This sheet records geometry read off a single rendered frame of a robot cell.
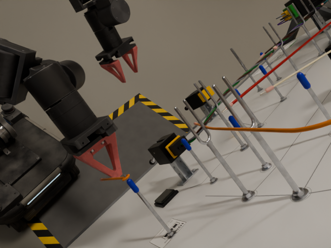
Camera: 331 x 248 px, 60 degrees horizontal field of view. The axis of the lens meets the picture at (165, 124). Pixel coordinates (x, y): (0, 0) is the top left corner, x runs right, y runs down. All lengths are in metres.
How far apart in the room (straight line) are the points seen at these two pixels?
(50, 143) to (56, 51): 1.29
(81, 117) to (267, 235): 0.29
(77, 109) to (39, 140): 1.41
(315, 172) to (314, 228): 0.08
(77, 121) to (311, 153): 0.31
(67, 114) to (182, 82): 1.99
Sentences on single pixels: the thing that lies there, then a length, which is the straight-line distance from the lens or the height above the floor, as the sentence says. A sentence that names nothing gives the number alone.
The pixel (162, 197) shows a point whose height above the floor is 1.11.
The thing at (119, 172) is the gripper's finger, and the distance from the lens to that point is 0.49.
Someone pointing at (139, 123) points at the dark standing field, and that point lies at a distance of 2.09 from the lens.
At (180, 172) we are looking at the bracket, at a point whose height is 1.12.
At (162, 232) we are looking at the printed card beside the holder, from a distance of 0.45.
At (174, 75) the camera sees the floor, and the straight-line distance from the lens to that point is 2.46.
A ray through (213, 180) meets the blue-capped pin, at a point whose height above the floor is 1.19.
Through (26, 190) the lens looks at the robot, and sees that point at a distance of 1.67.
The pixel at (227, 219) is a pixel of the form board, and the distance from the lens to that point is 0.36.
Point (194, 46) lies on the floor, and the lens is 2.78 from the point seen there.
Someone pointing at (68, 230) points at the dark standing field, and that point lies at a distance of 1.77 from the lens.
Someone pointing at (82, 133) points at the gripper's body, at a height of 1.27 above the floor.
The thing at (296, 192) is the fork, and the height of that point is 1.33.
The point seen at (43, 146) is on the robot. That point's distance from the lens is 1.80.
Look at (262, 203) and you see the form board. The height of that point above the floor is 1.29.
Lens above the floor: 1.59
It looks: 50 degrees down
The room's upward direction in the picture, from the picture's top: straight up
